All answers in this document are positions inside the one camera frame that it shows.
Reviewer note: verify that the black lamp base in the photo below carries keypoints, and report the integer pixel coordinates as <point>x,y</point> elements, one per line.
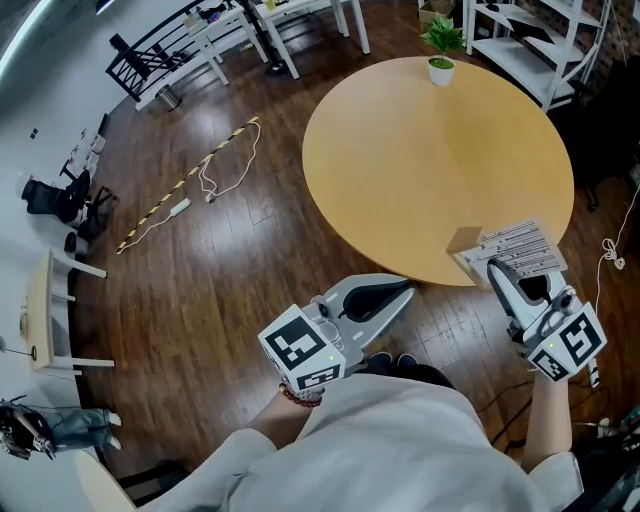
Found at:
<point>276,69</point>

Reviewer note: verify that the person's dark shoes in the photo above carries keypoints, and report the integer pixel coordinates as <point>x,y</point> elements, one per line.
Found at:
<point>392,361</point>

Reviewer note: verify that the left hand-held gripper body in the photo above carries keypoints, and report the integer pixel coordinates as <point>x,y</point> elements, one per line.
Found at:
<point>300,345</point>

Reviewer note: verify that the white boxes by wall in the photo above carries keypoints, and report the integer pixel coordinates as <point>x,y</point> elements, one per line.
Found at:
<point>87,150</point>

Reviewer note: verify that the dark armchair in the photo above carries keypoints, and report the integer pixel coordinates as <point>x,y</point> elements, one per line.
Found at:
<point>607,130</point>

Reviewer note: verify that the white metal shelf unit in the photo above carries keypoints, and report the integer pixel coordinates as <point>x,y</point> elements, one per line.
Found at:
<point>535,45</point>

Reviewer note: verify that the person's right forearm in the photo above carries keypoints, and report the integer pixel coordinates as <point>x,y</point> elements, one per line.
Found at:
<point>547,420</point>

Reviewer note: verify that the person's white shirt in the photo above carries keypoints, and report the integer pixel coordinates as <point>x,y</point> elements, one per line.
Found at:
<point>380,450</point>

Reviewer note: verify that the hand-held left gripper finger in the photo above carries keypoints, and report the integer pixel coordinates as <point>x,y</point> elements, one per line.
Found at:
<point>387,317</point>
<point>370,280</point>

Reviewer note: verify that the yellow black striped floor strip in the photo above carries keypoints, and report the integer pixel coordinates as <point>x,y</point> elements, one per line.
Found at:
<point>185,180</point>

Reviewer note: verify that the black office chair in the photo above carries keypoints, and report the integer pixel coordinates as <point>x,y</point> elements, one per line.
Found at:
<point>55,197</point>

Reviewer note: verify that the white long desk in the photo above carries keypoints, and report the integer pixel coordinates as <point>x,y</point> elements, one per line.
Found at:
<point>210,45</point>

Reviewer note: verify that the light wooden side desk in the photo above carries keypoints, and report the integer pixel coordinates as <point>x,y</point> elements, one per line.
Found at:
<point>42,310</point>

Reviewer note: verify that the green plant in white pot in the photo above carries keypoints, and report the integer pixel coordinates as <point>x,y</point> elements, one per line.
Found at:
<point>442,55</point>

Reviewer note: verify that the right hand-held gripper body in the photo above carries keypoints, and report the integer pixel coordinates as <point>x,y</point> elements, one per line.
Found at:
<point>575,340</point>

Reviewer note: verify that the person's left forearm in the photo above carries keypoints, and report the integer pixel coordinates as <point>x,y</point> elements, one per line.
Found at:
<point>277,415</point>

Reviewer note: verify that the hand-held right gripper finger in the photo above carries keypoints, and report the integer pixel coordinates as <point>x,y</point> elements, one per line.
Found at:
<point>556,287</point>
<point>507,292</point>

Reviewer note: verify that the white square table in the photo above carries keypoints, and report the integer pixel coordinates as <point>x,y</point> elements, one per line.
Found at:
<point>310,20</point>

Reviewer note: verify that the silver trash bin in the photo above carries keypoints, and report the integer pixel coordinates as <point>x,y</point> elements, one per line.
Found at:
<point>168,97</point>

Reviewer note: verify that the cardboard box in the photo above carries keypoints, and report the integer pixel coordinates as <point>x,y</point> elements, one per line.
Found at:
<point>435,12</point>

